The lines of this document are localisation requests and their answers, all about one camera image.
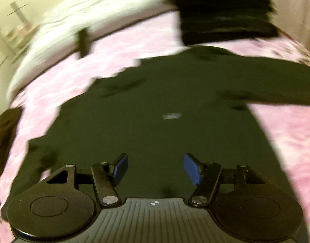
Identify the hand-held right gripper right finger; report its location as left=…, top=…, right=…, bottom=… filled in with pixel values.
left=183, top=153, right=266, bottom=207

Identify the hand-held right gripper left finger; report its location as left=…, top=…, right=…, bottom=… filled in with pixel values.
left=45, top=153, right=129, bottom=207

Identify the dark green shirt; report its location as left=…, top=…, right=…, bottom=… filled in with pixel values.
left=12, top=44, right=310, bottom=209

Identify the stack of black folded clothes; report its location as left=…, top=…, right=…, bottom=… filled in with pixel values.
left=166, top=0, right=282, bottom=47

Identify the pink fluffy blanket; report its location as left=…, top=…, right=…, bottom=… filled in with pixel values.
left=0, top=10, right=310, bottom=243

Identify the dark brown cloth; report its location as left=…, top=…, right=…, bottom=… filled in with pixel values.
left=0, top=107, right=24, bottom=176

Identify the small black box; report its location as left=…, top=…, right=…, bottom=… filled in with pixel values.
left=77, top=27, right=92, bottom=56

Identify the white duvet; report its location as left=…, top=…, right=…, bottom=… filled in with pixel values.
left=6, top=0, right=176, bottom=102

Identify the pale blurred stand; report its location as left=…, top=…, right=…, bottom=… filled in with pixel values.
left=2, top=1, right=37, bottom=54

